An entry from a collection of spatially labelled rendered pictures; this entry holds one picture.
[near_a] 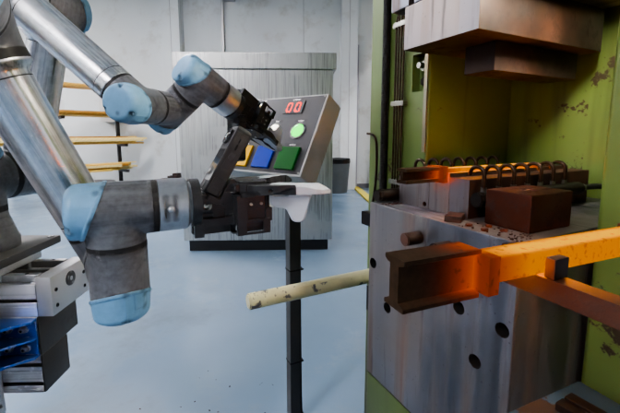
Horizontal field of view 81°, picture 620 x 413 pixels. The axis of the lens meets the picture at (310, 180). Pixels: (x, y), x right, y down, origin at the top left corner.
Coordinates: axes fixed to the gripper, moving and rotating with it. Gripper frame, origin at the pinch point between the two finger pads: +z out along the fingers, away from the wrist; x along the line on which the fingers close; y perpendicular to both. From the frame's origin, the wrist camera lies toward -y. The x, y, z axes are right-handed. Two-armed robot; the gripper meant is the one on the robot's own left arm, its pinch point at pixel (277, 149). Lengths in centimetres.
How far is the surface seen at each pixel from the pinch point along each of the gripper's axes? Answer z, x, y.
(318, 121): 5.3, -6.7, 12.8
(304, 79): 127, 132, 133
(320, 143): 9.1, -6.9, 7.4
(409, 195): 8.2, -38.4, -6.5
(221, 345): 80, 71, -73
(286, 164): 4.5, -1.1, -2.3
